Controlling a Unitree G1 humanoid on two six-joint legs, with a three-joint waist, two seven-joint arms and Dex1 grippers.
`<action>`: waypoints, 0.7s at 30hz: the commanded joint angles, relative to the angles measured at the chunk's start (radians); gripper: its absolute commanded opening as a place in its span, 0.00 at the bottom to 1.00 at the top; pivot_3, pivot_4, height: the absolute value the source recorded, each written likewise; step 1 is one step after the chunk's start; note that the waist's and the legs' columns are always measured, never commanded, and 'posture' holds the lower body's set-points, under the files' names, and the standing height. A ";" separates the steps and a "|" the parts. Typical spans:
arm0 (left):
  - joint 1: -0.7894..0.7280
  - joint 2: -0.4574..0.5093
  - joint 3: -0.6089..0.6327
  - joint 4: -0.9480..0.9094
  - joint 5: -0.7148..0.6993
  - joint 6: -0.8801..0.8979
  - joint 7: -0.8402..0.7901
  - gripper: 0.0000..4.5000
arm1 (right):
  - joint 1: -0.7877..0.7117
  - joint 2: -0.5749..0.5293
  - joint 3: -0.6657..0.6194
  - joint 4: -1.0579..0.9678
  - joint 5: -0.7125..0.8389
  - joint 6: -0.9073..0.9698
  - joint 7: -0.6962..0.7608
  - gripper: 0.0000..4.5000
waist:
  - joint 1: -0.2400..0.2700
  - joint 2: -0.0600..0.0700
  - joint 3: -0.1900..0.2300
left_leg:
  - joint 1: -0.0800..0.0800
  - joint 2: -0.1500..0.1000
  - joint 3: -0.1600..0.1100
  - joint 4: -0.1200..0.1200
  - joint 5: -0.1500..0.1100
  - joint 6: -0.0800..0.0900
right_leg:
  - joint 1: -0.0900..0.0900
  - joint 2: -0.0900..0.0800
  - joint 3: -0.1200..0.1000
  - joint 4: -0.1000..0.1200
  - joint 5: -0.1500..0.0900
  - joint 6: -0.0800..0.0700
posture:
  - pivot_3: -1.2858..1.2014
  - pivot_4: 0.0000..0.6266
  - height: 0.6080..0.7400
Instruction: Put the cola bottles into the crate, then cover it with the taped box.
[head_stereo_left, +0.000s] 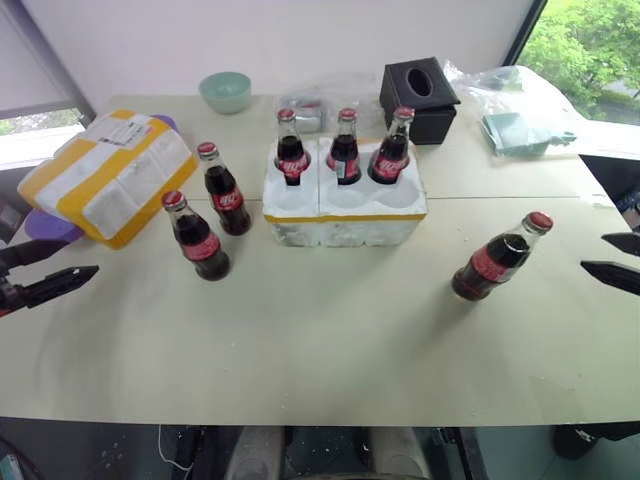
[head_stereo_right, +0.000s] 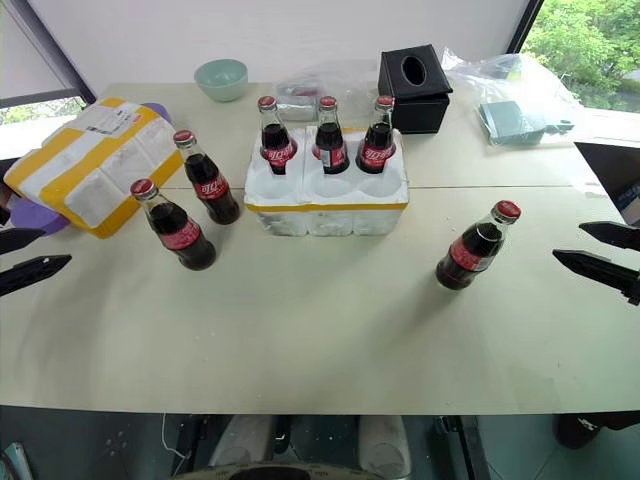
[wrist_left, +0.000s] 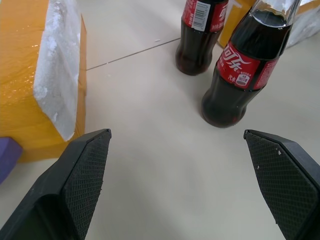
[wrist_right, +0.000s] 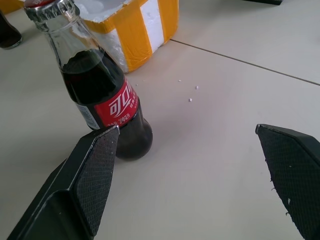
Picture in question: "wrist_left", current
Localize yellow box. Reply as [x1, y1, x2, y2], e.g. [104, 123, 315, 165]
[216, 0, 320, 51]

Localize glass cola bottle red label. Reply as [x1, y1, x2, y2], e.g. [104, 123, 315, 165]
[200, 0, 301, 129]
[175, 0, 230, 76]

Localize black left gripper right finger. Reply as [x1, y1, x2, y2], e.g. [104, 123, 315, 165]
[243, 129, 320, 240]

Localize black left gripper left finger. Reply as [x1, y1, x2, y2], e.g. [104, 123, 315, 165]
[0, 128, 112, 240]

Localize purple block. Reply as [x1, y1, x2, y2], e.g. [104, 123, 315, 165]
[0, 136, 24, 186]

